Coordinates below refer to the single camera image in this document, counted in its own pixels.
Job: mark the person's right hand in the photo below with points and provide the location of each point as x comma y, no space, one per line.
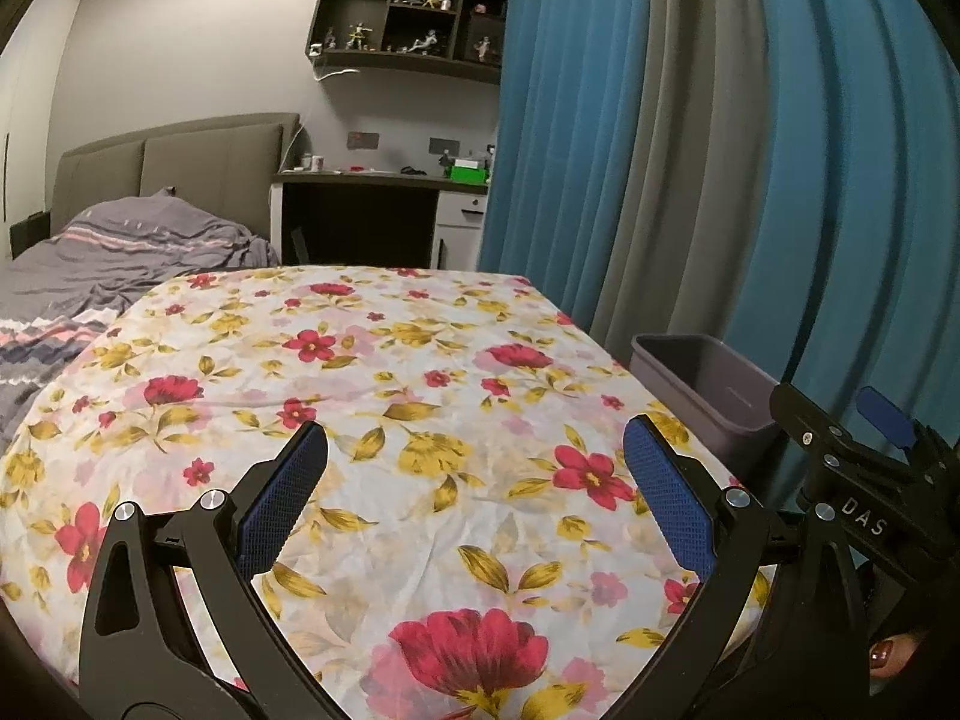
889,652

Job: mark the white drawer cabinet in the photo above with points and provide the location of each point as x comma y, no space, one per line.
459,229

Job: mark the row of shelf figurines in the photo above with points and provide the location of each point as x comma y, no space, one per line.
420,41

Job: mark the grey wall socket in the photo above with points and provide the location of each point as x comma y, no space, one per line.
444,145
362,140

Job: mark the blue and grey curtain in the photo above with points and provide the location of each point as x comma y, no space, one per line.
675,127

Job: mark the floral tablecloth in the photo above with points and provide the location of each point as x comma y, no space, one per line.
375,390

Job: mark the grey striped blanket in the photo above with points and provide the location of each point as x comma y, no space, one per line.
112,262

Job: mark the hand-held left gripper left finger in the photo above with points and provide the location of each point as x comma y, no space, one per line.
277,499

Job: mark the grey padded headboard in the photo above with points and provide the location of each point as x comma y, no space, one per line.
210,157

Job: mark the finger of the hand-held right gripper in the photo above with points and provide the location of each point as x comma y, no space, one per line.
814,427
885,412

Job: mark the black bedside stand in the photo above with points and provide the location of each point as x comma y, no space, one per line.
30,236

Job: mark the grey plastic bin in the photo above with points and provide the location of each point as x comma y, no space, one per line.
697,382

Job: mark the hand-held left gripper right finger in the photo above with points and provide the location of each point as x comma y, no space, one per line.
667,499

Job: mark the dark wooden desk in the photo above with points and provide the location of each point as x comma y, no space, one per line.
352,217

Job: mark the green box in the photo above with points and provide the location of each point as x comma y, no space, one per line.
469,172

